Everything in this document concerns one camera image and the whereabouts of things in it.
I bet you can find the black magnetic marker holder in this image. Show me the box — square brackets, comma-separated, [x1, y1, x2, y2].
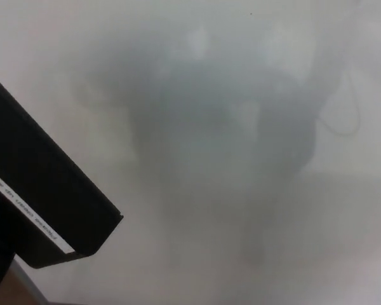
[0, 73, 125, 269]

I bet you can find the white whiteboard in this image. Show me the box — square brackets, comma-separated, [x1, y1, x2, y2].
[0, 0, 381, 305]

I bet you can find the grey whiteboard frame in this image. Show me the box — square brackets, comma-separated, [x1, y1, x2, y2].
[12, 256, 49, 305]

